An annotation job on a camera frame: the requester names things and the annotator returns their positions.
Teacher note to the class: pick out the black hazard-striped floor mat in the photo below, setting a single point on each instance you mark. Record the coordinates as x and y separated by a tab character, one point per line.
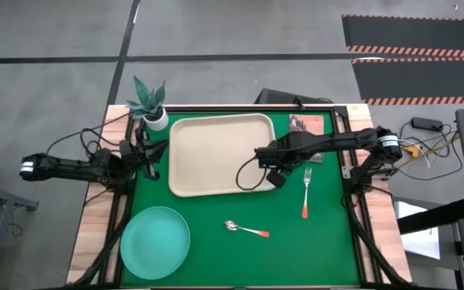
417	80
413	32

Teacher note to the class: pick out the beige plastic tray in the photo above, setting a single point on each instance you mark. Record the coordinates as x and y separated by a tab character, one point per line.
216	157

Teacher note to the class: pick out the yellow plug connector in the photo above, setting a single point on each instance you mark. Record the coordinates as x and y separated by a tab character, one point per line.
411	151

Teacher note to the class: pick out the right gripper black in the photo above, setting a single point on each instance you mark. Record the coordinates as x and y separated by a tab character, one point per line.
290	151

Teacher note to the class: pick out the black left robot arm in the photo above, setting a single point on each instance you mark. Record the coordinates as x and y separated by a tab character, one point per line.
67	167

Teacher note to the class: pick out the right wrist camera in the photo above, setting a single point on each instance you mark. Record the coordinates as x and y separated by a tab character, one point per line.
276	178

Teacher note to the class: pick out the white paper sheet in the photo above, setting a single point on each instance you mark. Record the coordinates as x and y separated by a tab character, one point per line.
419	237

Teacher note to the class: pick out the teal round plate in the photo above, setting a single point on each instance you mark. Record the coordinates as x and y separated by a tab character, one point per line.
154	243

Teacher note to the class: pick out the potted plant white pot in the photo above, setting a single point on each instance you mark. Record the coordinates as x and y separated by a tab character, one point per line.
151	106

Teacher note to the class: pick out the green table mat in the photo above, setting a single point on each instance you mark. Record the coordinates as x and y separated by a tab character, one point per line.
256	249

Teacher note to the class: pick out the black monitor behind table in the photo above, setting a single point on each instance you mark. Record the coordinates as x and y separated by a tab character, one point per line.
280	96

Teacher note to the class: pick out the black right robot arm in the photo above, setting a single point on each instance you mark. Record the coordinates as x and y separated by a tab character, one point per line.
345	139

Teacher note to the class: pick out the black power adapter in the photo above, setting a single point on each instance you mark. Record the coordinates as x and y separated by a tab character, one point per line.
426	123

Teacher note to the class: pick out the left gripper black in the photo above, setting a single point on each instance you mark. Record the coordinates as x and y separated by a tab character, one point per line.
133	155

